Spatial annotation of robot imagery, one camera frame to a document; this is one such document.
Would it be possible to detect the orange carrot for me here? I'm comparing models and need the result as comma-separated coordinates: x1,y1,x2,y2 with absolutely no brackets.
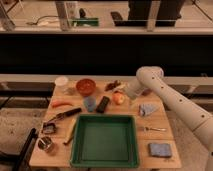
51,100,73,108

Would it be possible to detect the grey blue crumpled cloth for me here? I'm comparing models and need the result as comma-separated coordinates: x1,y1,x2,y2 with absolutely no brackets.
139,104,158,117

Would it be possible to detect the orange red bowl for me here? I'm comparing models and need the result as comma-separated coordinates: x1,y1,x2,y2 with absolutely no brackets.
76,79,96,97

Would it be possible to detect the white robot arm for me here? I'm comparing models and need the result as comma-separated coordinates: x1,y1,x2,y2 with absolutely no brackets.
121,66,213,151

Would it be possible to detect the blue plastic cup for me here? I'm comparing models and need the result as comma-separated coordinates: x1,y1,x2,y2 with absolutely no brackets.
83,96,96,112

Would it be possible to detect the green plastic tray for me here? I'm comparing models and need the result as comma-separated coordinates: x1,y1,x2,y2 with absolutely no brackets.
70,114,139,168

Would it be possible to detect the yellow red apple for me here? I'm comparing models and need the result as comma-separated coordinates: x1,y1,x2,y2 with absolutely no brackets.
112,92,125,105

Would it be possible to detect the small metal cookie cutter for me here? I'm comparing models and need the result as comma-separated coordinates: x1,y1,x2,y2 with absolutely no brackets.
42,123,56,134

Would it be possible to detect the bunch of dark grapes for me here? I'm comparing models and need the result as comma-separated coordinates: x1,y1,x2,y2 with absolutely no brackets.
105,80,121,91

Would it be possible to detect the blue sponge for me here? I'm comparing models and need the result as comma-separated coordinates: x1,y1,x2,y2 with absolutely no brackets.
148,143,172,158

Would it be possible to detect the black rectangular block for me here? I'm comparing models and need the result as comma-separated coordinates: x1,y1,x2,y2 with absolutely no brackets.
96,96,110,113

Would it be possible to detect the white plastic cup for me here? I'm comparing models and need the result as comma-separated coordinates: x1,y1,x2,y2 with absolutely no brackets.
55,76,69,92

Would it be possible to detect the silver fork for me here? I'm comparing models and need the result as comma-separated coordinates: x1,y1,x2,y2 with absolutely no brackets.
139,126,167,132

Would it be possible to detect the wooden spatula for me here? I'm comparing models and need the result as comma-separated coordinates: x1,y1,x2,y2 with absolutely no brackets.
63,118,77,145

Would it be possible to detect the black handled knife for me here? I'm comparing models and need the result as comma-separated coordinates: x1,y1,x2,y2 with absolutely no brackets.
47,108,82,123

